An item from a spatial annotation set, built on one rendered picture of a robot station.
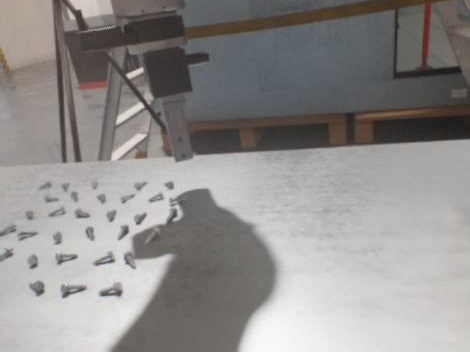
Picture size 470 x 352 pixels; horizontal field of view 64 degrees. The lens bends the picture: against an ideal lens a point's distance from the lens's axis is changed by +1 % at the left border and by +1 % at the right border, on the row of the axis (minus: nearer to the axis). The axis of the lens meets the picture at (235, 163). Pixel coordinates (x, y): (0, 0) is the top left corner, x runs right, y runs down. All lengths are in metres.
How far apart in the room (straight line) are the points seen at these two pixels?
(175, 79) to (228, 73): 2.05
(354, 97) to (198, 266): 2.12
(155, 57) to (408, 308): 0.35
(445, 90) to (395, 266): 2.15
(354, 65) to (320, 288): 2.10
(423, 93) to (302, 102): 0.69
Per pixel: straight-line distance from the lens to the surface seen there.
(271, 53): 2.42
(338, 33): 2.37
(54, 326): 0.41
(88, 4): 6.11
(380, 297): 0.36
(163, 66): 0.46
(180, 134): 0.52
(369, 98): 2.45
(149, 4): 0.48
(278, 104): 2.48
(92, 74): 6.22
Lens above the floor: 0.89
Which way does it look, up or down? 23 degrees down
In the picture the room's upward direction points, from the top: 9 degrees counter-clockwise
